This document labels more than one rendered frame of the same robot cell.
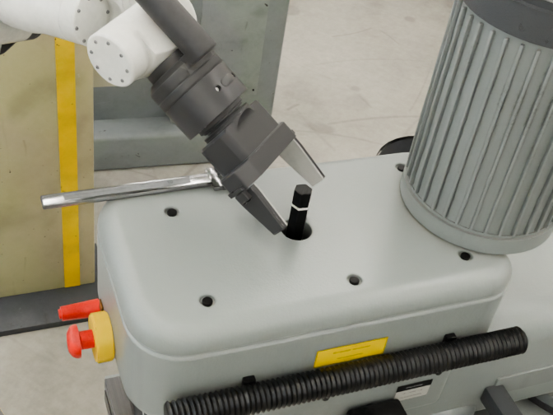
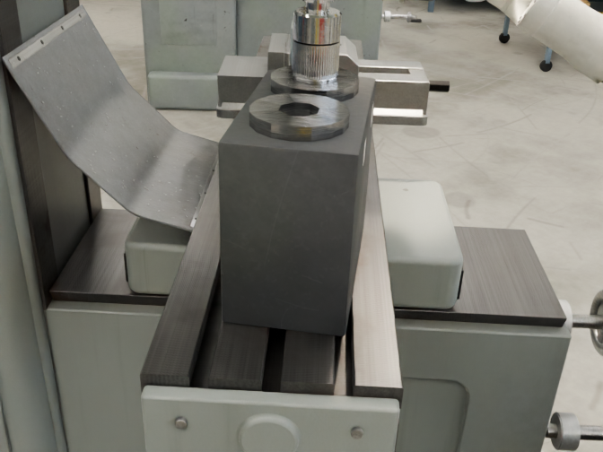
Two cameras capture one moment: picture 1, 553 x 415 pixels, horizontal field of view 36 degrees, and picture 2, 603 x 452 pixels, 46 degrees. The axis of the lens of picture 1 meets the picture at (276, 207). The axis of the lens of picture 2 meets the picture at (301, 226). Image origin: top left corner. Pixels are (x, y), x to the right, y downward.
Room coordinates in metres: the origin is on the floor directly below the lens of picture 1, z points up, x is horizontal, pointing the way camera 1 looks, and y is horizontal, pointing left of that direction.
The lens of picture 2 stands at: (1.65, 0.46, 1.37)
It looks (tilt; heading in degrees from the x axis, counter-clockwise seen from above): 29 degrees down; 208
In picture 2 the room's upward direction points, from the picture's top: 2 degrees clockwise
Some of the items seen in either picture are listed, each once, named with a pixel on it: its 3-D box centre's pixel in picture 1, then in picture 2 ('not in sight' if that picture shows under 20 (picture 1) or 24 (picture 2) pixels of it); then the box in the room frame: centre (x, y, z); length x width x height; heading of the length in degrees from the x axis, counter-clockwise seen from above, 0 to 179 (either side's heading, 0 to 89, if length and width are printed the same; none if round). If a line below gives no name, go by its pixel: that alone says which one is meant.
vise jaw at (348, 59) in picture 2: not in sight; (339, 56); (0.57, -0.06, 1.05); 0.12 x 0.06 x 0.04; 28
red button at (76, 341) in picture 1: (81, 340); not in sight; (0.63, 0.20, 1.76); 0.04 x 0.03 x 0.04; 27
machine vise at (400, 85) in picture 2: not in sight; (322, 75); (0.58, -0.08, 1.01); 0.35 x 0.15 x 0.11; 118
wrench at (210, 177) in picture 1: (145, 188); not in sight; (0.77, 0.16, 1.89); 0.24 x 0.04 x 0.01; 118
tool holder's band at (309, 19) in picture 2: not in sight; (317, 15); (1.02, 0.13, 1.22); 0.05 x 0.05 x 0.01
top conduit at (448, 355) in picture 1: (356, 373); not in sight; (0.63, -0.12, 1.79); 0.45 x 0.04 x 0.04; 117
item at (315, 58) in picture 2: not in sight; (316, 48); (1.02, 0.13, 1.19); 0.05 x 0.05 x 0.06
